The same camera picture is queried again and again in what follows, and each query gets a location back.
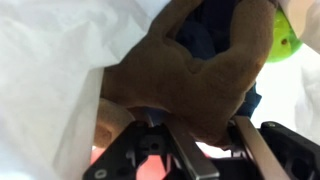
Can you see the green ball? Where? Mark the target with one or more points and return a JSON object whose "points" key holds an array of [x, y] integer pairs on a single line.
{"points": [[281, 43]]}

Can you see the tan cloth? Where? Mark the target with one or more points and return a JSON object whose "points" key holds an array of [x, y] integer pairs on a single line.
{"points": [[111, 121]]}

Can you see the white plastic bag red print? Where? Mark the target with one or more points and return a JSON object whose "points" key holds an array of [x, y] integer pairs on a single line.
{"points": [[46, 83]]}

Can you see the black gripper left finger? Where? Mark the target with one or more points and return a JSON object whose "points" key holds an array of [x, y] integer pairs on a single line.
{"points": [[190, 156]]}

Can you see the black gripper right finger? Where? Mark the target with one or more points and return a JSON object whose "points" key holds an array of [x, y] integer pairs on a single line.
{"points": [[286, 153]]}

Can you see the brown suede glove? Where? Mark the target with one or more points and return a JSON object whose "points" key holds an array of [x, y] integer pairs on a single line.
{"points": [[186, 86]]}

